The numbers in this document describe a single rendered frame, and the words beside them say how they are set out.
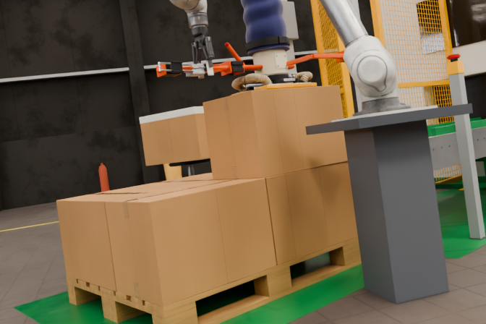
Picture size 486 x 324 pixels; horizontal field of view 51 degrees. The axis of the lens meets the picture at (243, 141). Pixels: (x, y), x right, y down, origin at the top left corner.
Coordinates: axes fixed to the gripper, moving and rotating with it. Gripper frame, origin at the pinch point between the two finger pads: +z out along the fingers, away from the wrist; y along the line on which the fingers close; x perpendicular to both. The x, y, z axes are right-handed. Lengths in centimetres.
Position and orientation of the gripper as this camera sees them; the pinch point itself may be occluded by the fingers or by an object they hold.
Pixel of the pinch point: (205, 70)
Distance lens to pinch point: 240.8
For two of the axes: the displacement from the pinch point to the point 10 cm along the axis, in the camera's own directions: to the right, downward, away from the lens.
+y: -6.1, 0.8, 7.9
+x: -7.8, 1.1, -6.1
